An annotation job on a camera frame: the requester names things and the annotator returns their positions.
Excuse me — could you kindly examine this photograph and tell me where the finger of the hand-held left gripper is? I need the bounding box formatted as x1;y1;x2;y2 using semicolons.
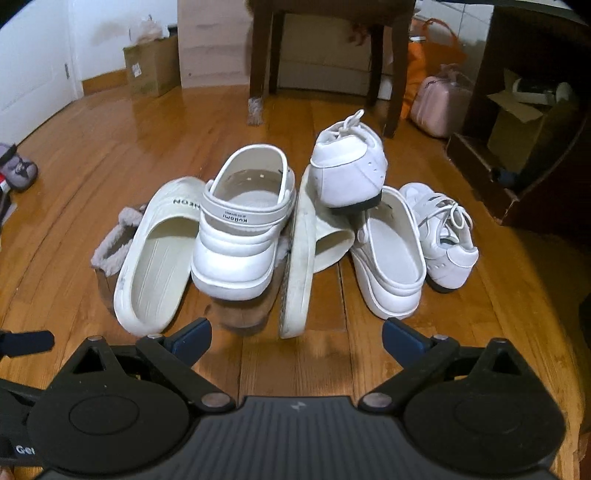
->
0;330;55;358

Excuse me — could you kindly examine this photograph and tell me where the white door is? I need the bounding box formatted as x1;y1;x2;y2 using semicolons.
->
0;0;86;148

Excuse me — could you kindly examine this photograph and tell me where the pale wooden board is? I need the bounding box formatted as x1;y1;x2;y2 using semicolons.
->
178;0;252;89

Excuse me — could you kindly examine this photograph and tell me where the white black appliance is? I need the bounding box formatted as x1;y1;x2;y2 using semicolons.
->
512;76;573;104

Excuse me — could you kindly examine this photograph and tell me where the white slide sandal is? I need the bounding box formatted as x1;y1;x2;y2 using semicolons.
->
278;164;356;340
113;176;215;336

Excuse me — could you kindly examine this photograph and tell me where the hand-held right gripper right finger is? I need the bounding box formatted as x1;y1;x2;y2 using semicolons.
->
359;318;534;412

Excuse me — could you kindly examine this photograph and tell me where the grey shoe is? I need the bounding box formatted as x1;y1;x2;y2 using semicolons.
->
0;142;38;193

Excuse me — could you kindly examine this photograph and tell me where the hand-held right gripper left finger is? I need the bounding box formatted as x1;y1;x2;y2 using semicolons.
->
58;318;236;411

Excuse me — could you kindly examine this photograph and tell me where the white strap sneaker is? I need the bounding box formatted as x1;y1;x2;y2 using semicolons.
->
309;109;387;214
398;182;479;294

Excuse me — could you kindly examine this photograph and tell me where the dark wooden chair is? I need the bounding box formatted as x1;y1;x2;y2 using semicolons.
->
248;0;416;139

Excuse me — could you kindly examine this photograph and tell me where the open cardboard box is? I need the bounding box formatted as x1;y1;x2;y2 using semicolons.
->
487;69;578;174
445;0;591;232

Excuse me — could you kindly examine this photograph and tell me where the pink case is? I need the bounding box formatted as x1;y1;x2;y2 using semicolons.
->
410;65;474;139

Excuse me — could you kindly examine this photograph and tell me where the pale plastic bag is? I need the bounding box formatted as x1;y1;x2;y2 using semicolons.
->
129;14;178;44

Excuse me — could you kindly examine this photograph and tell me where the white clog with purple charms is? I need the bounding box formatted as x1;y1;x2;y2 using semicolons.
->
349;186;427;320
191;144;297;302

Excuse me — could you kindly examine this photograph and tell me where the white cabinet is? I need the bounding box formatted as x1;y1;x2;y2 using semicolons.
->
277;14;402;100

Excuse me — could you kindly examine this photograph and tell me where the orange bag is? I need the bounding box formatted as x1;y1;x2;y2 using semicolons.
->
399;18;469;121

